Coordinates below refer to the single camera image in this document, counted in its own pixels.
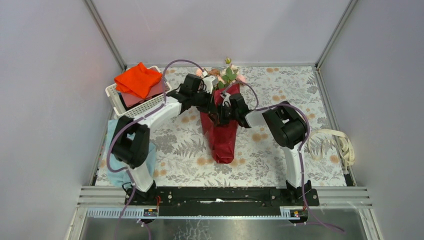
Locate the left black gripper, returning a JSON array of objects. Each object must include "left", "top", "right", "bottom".
[{"left": 189, "top": 88, "right": 217, "bottom": 114}]

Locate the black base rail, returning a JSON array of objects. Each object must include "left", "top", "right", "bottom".
[{"left": 124, "top": 186, "right": 320, "bottom": 217}]

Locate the cream ribbon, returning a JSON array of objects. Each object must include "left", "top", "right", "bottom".
[{"left": 306, "top": 129, "right": 356, "bottom": 168}]

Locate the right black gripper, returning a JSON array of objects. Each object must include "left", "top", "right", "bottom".
[{"left": 208, "top": 104, "right": 239, "bottom": 126}]

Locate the light blue cloth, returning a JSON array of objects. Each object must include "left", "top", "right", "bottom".
[{"left": 105, "top": 119, "right": 157, "bottom": 189}]

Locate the pink fake flower bunch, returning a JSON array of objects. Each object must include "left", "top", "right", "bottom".
[{"left": 236, "top": 74, "right": 247, "bottom": 83}]

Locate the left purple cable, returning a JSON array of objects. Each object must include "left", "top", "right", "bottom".
[{"left": 105, "top": 58, "right": 210, "bottom": 240}]

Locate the orange folded cloth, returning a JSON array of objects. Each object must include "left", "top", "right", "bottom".
[{"left": 114, "top": 62, "right": 163, "bottom": 99}]

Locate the white plastic basket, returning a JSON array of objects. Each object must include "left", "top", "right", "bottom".
[{"left": 105, "top": 65, "right": 172, "bottom": 119}]

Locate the floral patterned tablecloth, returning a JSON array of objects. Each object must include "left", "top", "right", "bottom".
[{"left": 150, "top": 66, "right": 330, "bottom": 187}]

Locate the dark red wrapping paper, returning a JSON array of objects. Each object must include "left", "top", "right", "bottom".
[{"left": 200, "top": 84, "right": 240, "bottom": 164}]

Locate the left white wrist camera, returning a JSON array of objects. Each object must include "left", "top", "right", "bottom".
[{"left": 202, "top": 75, "right": 219, "bottom": 94}]

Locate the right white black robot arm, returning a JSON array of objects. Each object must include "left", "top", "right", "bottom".
[{"left": 217, "top": 92, "right": 310, "bottom": 206}]

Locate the dried brown fake flower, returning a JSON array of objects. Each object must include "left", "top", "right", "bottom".
[{"left": 208, "top": 68, "right": 221, "bottom": 77}]

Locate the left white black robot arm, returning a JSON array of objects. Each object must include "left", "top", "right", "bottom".
[{"left": 109, "top": 73, "right": 219, "bottom": 206}]

